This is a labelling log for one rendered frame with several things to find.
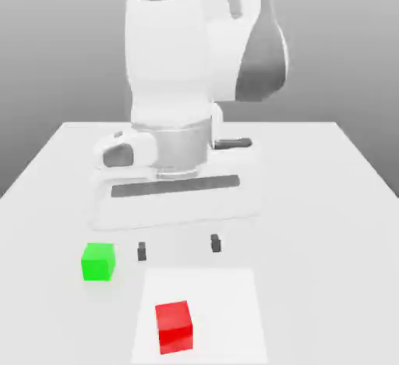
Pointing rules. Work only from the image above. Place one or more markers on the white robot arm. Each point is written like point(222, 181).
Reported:
point(168, 59)

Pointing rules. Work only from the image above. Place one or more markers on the small red cube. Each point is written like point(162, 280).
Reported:
point(174, 327)

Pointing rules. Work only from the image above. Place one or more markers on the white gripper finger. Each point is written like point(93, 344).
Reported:
point(215, 243)
point(141, 251)

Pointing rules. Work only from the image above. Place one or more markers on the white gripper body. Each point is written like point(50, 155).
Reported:
point(174, 206)

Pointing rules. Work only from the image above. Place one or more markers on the small green cube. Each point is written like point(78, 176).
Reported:
point(98, 262)

